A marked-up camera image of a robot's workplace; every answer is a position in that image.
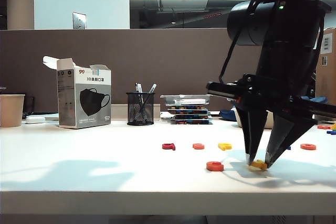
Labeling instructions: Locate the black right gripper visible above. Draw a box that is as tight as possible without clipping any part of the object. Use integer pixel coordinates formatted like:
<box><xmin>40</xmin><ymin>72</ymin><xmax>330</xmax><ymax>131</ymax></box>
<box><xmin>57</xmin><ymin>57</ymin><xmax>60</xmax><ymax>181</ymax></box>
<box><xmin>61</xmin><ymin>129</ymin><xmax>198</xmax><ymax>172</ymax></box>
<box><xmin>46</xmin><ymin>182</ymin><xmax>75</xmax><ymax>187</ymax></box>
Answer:
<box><xmin>206</xmin><ymin>41</ymin><xmax>336</xmax><ymax>169</ymax></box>

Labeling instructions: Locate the yellow letter u magnet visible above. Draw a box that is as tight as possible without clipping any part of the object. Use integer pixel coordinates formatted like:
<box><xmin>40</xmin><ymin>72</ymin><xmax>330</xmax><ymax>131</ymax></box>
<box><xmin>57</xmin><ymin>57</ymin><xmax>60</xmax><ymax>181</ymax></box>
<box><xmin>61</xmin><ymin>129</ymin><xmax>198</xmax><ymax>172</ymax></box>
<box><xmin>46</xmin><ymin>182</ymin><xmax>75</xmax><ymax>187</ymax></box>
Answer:
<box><xmin>248</xmin><ymin>159</ymin><xmax>268</xmax><ymax>172</ymax></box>

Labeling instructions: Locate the yellow letter p magnet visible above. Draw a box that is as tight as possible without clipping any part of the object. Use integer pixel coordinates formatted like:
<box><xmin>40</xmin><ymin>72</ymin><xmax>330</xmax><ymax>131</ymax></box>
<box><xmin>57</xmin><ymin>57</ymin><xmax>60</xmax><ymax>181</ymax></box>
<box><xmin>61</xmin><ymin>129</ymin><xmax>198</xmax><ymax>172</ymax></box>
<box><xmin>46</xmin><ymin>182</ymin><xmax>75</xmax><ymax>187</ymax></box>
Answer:
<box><xmin>217</xmin><ymin>142</ymin><xmax>233</xmax><ymax>152</ymax></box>

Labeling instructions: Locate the orange letter c magnet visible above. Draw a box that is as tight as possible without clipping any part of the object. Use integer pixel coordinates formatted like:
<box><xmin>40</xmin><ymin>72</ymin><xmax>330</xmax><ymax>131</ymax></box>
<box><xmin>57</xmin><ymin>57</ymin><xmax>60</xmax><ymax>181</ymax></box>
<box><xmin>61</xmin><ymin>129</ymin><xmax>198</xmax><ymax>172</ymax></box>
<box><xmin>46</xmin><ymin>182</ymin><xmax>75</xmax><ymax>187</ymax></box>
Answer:
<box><xmin>206</xmin><ymin>161</ymin><xmax>225</xmax><ymax>172</ymax></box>

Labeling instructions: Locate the brown paper cup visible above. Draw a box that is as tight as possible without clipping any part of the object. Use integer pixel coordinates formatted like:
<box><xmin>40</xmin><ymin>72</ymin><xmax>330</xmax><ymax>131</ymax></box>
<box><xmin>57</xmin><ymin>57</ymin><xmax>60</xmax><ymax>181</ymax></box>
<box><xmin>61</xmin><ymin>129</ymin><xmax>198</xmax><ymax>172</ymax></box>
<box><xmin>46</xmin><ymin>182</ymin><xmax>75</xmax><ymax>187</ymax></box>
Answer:
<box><xmin>0</xmin><ymin>94</ymin><xmax>26</xmax><ymax>128</ymax></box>

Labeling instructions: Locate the beige pulp tray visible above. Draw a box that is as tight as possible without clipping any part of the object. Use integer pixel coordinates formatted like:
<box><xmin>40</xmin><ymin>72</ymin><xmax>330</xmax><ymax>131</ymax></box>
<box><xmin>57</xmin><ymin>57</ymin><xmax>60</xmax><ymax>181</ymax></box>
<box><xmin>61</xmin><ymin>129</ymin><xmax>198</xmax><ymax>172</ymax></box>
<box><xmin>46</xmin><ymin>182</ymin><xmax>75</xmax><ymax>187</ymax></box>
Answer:
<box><xmin>233</xmin><ymin>107</ymin><xmax>276</xmax><ymax>130</ymax></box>

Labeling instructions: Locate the brown cardboard box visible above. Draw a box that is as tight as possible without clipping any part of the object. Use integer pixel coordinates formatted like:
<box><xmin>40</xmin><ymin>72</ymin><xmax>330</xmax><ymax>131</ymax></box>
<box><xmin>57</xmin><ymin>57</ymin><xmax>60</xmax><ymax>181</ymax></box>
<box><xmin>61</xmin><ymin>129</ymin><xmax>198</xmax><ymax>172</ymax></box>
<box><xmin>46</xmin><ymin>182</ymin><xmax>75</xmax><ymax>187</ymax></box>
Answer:
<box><xmin>313</xmin><ymin>27</ymin><xmax>336</xmax><ymax>122</ymax></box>

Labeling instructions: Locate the clear plastic case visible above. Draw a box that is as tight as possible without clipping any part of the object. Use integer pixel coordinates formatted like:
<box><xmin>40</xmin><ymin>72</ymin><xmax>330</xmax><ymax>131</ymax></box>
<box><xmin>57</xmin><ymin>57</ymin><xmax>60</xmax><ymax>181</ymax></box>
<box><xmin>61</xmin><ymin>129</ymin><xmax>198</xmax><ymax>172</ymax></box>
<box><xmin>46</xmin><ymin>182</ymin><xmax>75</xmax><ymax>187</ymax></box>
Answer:
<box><xmin>160</xmin><ymin>93</ymin><xmax>214</xmax><ymax>107</ymax></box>

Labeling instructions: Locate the silver capped black pen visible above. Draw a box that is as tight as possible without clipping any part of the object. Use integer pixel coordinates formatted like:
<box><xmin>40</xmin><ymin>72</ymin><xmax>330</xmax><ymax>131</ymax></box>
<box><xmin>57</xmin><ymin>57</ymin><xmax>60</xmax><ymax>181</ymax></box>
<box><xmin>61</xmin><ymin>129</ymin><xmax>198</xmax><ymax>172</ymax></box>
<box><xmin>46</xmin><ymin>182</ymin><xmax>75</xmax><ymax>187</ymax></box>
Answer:
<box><xmin>143</xmin><ymin>83</ymin><xmax>158</xmax><ymax>105</ymax></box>
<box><xmin>135</xmin><ymin>82</ymin><xmax>145</xmax><ymax>112</ymax></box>

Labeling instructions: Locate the black mesh pen holder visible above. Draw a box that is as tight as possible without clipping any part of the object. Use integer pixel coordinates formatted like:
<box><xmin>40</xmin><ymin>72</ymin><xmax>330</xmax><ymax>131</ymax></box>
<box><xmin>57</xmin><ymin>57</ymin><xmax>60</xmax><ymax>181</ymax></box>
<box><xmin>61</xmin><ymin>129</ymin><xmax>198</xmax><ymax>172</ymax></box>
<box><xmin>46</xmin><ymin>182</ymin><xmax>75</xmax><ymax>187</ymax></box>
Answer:
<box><xmin>126</xmin><ymin>92</ymin><xmax>155</xmax><ymax>126</ymax></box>

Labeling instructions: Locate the brown desk partition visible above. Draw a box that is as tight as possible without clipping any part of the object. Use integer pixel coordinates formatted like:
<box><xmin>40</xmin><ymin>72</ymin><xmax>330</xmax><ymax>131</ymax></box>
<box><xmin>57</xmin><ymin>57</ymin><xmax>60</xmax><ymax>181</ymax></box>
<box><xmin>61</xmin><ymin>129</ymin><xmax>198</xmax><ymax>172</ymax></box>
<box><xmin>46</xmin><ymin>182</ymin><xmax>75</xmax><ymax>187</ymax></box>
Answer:
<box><xmin>0</xmin><ymin>27</ymin><xmax>271</xmax><ymax>113</ymax></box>

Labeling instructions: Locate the grey face mask box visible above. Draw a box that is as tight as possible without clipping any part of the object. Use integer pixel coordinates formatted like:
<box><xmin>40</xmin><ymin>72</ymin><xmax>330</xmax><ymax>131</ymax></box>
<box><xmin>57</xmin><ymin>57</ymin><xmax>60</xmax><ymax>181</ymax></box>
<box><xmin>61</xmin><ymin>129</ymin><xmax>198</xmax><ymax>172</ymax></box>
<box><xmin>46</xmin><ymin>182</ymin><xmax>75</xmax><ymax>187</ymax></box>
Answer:
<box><xmin>43</xmin><ymin>56</ymin><xmax>112</xmax><ymax>130</ymax></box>

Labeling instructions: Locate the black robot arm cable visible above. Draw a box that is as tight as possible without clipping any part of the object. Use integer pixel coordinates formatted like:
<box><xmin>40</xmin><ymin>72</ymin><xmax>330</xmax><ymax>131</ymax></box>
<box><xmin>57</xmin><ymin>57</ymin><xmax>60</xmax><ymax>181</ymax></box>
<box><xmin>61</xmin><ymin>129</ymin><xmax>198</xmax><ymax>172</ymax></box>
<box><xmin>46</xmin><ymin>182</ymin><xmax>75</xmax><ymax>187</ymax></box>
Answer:
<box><xmin>218</xmin><ymin>0</ymin><xmax>260</xmax><ymax>86</ymax></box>

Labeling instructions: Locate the metal wall switch plate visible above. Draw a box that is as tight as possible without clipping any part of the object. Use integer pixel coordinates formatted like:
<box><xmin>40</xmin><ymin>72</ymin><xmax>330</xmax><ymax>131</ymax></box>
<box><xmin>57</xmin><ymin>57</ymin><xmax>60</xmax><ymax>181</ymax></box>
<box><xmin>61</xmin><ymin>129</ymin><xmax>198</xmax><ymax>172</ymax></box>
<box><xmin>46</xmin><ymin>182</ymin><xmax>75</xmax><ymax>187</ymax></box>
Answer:
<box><xmin>72</xmin><ymin>12</ymin><xmax>88</xmax><ymax>30</ymax></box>

